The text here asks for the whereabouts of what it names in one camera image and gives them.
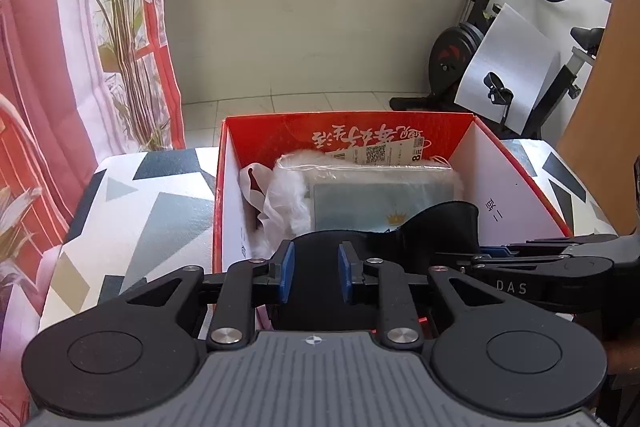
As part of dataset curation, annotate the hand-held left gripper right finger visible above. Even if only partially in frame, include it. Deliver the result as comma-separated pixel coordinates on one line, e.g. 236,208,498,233
338,241,508,349

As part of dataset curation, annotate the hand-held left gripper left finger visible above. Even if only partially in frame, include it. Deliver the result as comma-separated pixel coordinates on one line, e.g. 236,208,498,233
122,241,296,349

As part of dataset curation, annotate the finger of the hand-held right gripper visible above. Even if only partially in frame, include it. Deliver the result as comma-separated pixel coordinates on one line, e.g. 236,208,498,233
432,240,577,270

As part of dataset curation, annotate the black cloth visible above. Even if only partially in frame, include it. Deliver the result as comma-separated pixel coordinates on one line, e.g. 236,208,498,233
272,202,484,339

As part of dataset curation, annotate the red cardboard box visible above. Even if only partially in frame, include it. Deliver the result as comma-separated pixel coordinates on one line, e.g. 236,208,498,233
212,111,574,329

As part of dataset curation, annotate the white fluffy item in packaging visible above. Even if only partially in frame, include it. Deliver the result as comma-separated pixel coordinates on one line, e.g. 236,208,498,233
264,150,464,259

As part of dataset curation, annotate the pale plastic bag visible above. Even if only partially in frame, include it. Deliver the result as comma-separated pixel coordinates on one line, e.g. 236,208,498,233
238,162,282,234

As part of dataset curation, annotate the white shipping label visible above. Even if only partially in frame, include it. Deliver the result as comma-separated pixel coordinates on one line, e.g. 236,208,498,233
324,134,427,168

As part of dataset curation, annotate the geometric print tablecloth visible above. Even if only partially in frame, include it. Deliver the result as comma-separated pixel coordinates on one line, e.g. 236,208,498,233
29,138,619,408

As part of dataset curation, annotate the brown wooden board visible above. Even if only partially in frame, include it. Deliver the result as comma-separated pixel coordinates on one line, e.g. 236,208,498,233
556,0,640,239

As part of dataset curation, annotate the white paper sheet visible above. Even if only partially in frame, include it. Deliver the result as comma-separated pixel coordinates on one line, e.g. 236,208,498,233
453,2,562,136

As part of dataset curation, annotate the black exercise bike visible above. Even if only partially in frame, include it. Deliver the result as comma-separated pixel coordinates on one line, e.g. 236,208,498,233
389,0,607,141

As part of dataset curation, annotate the printed plant backdrop curtain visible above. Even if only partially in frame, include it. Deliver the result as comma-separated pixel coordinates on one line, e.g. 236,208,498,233
0,0,187,427

